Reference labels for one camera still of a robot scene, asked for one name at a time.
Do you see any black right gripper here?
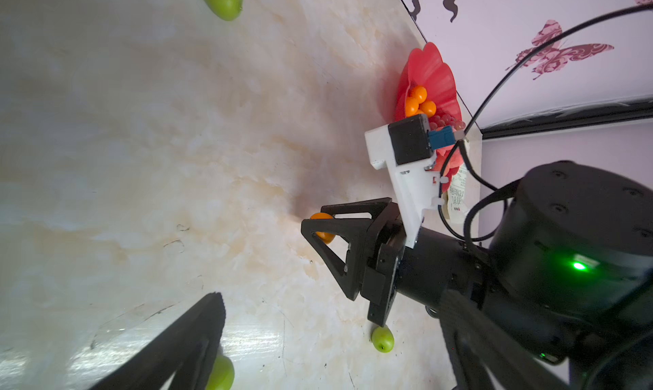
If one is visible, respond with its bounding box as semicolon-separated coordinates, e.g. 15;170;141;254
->
301;198;488;325

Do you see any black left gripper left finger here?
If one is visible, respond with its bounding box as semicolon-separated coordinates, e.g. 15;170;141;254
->
92;292;226;389

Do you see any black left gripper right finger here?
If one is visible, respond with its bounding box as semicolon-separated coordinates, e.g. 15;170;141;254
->
439;290;551;389

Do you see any orange fake kumquat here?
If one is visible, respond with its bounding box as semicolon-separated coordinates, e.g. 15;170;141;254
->
419;100;437;118
410;85;428;104
404;97;420;118
308;212;337;245

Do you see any purple fake grape bunch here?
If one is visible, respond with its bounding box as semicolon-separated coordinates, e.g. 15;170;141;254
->
429;114;466;131

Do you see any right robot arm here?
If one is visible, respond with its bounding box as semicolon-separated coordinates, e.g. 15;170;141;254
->
301;161;652;389

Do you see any red flower fruit bowl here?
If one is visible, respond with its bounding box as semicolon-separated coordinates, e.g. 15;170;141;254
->
394;42;465;192

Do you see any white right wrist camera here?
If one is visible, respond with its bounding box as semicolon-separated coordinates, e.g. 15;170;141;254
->
365;114;457;249

